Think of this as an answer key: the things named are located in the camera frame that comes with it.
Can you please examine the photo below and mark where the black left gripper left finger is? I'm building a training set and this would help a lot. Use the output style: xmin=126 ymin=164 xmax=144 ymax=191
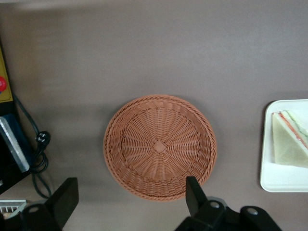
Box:
xmin=0 ymin=177 xmax=80 ymax=231

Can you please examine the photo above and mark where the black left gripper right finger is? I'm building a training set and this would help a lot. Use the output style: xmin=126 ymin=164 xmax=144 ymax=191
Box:
xmin=177 ymin=176 xmax=281 ymax=231

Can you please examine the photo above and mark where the triangular sandwich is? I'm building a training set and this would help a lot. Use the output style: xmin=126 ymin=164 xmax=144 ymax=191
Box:
xmin=271 ymin=110 xmax=308 ymax=168

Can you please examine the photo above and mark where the cream plastic tray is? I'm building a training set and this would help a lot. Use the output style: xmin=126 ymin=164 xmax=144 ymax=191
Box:
xmin=259 ymin=99 xmax=308 ymax=193

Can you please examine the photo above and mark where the brown round wicker basket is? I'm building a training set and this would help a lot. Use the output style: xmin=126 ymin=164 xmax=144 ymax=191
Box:
xmin=103 ymin=94 xmax=218 ymax=203

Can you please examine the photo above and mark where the black machine base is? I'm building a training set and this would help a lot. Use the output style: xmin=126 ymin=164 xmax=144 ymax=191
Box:
xmin=0 ymin=101 xmax=33 ymax=194

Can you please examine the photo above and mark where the aluminium bar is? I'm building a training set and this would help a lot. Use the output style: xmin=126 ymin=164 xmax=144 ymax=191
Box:
xmin=0 ymin=116 xmax=30 ymax=173

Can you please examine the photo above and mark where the yellow emergency stop control box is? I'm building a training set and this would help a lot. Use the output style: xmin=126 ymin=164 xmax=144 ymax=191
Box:
xmin=0 ymin=44 xmax=14 ymax=103

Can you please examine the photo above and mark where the white wire rack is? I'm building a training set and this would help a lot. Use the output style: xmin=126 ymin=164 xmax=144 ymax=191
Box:
xmin=0 ymin=199 xmax=28 ymax=215

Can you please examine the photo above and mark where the black power cable with plug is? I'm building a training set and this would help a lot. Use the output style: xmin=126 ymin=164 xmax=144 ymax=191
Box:
xmin=12 ymin=92 xmax=52 ymax=199

